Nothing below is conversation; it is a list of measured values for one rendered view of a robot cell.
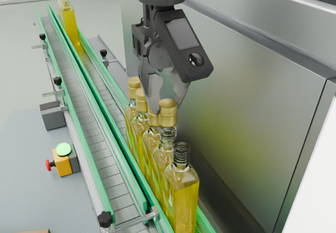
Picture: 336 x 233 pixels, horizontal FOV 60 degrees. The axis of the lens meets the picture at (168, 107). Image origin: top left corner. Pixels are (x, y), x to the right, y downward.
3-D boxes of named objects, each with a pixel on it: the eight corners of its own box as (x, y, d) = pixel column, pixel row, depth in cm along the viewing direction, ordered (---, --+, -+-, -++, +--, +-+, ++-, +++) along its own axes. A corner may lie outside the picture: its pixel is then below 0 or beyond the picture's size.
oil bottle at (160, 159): (183, 217, 70) (186, 151, 58) (162, 226, 68) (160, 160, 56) (173, 199, 74) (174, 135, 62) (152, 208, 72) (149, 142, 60)
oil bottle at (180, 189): (195, 237, 65) (202, 171, 53) (173, 248, 63) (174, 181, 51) (183, 217, 70) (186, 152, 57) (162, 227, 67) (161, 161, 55)
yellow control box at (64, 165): (80, 171, 99) (77, 155, 95) (58, 179, 96) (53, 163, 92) (76, 158, 104) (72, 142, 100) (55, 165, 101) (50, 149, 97)
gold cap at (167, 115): (180, 125, 54) (181, 105, 52) (162, 130, 53) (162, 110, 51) (171, 115, 57) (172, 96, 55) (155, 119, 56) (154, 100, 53)
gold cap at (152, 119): (167, 124, 61) (167, 106, 58) (152, 128, 60) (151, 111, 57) (160, 115, 64) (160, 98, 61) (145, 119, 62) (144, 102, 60)
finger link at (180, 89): (178, 91, 60) (172, 51, 54) (192, 106, 55) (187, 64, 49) (164, 97, 59) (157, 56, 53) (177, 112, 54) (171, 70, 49)
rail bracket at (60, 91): (69, 111, 106) (62, 79, 99) (48, 117, 104) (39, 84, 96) (67, 106, 109) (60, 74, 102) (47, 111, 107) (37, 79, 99)
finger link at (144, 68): (159, 89, 52) (166, 43, 48) (163, 94, 51) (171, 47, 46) (134, 92, 50) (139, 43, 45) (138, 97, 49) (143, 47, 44)
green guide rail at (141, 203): (148, 223, 68) (147, 201, 63) (144, 224, 68) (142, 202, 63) (49, 15, 198) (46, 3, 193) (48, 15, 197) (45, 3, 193)
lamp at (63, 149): (72, 154, 95) (70, 147, 94) (58, 158, 94) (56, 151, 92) (70, 146, 99) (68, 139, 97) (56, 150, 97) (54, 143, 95)
